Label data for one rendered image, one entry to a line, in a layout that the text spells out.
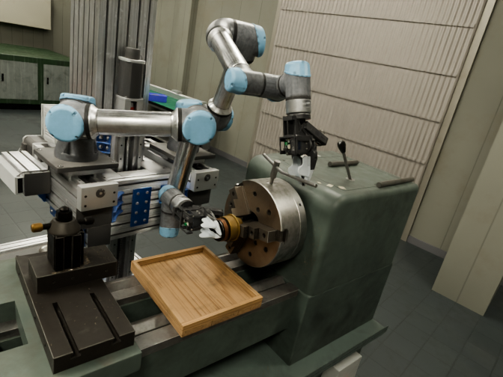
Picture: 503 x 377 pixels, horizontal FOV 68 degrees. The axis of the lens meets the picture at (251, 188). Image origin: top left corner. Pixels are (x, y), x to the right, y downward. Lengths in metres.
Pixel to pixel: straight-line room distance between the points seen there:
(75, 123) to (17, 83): 6.24
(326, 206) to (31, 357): 0.91
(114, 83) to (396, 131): 3.33
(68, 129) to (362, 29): 3.87
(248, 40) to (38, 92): 6.37
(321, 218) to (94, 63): 1.06
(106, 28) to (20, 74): 5.89
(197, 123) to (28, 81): 6.41
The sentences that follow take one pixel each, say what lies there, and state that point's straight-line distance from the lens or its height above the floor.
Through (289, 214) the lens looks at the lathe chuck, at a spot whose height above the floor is 1.17.
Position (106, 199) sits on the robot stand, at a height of 1.06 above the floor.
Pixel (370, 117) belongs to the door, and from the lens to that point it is 4.54.
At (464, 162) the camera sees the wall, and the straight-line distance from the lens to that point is 4.28.
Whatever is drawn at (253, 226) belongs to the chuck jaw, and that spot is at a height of 1.11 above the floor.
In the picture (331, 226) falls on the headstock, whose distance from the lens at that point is 1.29.
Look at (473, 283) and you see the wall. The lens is 3.64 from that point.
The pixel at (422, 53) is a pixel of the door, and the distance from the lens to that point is 4.40.
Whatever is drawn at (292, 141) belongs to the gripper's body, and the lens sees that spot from 1.08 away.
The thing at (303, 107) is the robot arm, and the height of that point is 1.52.
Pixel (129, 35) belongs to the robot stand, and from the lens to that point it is 1.70.
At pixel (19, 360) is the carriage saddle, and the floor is 0.92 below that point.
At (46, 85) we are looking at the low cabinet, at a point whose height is 0.45.
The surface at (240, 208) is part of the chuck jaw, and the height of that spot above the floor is 1.14.
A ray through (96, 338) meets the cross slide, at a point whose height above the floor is 0.97.
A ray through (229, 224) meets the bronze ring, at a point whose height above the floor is 1.11.
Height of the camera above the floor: 1.64
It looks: 20 degrees down
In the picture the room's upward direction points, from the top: 11 degrees clockwise
